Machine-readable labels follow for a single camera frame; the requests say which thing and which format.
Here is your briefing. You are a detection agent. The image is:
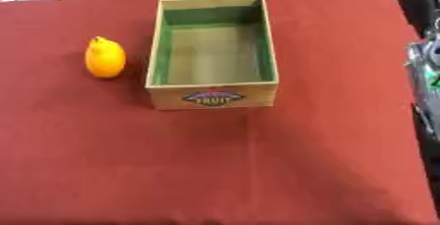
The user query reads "yellow toy lemon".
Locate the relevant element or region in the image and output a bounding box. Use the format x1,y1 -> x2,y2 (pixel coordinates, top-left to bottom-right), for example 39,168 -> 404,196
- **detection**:
83,35 -> 128,80

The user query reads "tan cardboard box green inside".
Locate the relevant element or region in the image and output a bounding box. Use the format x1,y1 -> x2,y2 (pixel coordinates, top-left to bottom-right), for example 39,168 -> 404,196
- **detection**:
144,0 -> 281,111

